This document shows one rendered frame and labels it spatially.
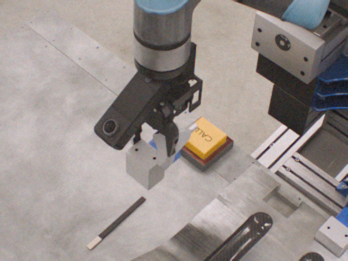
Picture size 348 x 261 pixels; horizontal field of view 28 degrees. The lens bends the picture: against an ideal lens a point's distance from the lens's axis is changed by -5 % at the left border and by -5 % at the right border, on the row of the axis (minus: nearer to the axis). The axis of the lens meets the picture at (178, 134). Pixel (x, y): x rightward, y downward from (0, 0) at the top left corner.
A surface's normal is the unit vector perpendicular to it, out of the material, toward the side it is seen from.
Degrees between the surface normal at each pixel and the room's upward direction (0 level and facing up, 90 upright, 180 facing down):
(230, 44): 0
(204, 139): 0
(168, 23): 90
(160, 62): 90
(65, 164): 0
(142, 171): 90
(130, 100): 32
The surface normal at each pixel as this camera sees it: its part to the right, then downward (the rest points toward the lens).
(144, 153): 0.05, -0.63
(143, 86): -0.36, -0.27
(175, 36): 0.45, 0.71
